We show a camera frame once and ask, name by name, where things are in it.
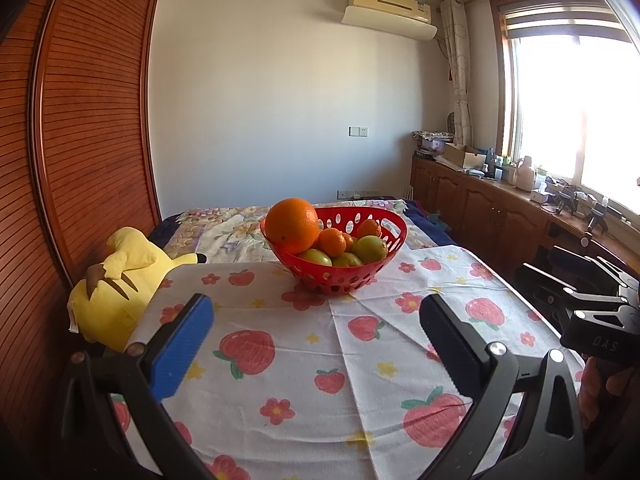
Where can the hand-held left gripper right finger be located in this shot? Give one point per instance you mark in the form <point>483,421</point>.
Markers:
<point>450,345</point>

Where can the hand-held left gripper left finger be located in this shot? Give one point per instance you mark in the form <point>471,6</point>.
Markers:
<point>180,345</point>

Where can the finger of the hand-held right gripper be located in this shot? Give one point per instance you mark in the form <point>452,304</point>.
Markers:
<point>580,296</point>
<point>617,275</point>

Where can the large green apple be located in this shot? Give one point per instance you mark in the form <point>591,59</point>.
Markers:
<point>371,249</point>

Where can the red perforated plastic basket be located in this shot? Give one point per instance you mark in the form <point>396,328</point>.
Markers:
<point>340,280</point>

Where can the small green apple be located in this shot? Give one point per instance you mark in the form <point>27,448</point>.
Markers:
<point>346,260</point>

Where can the small tangerine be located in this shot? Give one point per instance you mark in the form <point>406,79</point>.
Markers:
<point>349,242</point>
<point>369,228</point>
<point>332,241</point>

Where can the yellow-green pear with stem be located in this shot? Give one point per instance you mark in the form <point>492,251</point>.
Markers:
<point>316,257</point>

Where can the large orange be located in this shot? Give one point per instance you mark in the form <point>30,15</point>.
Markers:
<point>291,225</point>

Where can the person's right hand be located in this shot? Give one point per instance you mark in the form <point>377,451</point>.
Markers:
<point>612,390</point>

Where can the small black tripod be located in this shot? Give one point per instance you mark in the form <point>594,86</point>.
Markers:
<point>597,215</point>
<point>566,202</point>

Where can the yellow plush toy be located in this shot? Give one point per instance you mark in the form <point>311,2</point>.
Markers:
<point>110,300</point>

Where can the small white box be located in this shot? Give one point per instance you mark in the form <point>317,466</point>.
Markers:
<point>539,197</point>

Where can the strawberry print tablecloth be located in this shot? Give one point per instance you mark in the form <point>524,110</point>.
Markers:
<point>300,360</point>

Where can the dark blue blanket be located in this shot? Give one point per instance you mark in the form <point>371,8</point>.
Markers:
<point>425,220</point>

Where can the long wooden cabinet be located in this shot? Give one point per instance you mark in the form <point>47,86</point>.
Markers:
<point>480,210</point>

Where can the white plastic jug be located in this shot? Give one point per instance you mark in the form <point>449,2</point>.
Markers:
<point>525,175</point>

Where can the white power strip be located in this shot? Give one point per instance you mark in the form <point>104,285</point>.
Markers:
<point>357,193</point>

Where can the open cardboard box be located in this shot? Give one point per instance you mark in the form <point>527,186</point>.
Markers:
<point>462,156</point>

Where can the wooden framed window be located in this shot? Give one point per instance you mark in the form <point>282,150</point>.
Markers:
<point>565,100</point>

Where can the patterned cloth pile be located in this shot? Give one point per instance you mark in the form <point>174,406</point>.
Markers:
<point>431,140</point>

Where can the slatted wooden wardrobe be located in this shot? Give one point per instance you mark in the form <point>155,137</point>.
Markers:
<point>90,135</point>

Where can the patterned white curtain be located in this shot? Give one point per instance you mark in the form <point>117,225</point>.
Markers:
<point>457,70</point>

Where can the white wall socket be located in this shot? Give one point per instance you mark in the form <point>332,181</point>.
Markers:
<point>358,132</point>

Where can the wall air conditioner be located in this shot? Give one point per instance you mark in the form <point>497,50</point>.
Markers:
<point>390,10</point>

